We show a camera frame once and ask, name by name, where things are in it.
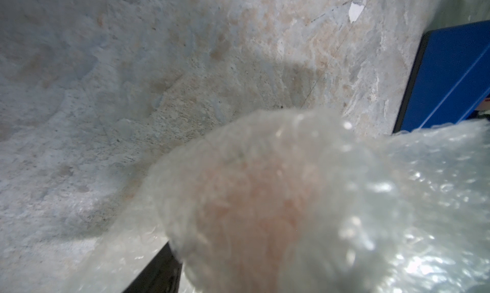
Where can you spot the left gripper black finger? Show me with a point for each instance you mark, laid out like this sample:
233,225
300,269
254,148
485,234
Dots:
161,275

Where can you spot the clear bubble wrap sheet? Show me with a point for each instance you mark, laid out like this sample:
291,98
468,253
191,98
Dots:
402,213

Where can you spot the small white paper scrap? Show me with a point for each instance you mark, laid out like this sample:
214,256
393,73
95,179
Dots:
355,11

